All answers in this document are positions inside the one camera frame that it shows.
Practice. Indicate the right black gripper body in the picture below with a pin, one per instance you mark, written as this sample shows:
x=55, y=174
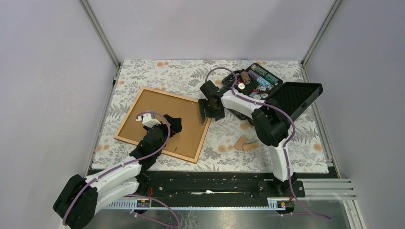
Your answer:
x=209, y=107

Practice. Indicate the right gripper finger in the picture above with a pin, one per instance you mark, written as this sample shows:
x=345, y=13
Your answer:
x=217, y=114
x=202, y=103

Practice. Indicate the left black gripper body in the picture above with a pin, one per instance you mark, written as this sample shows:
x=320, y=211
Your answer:
x=165, y=133

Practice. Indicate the wooden picture frame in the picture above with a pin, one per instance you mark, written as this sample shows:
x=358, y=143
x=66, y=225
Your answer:
x=185, y=145

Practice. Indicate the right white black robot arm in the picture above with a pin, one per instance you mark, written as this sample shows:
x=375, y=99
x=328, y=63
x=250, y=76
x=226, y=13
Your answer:
x=270, y=122

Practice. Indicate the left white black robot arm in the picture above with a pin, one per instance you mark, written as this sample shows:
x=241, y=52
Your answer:
x=83, y=197

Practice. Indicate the floral patterned table mat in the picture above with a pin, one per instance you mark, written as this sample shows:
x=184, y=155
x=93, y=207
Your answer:
x=184, y=77

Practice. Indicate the small wooden block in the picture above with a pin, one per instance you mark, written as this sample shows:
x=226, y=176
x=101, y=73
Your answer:
x=251, y=146
x=241, y=141

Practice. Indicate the black poker chip case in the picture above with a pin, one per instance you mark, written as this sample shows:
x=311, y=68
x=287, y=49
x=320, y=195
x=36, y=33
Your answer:
x=292, y=97

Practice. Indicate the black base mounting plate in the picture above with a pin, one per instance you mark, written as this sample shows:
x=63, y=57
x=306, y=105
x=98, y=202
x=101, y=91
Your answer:
x=208, y=188

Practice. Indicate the aluminium rail frame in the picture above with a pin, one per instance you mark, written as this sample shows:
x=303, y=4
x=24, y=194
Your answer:
x=326, y=190

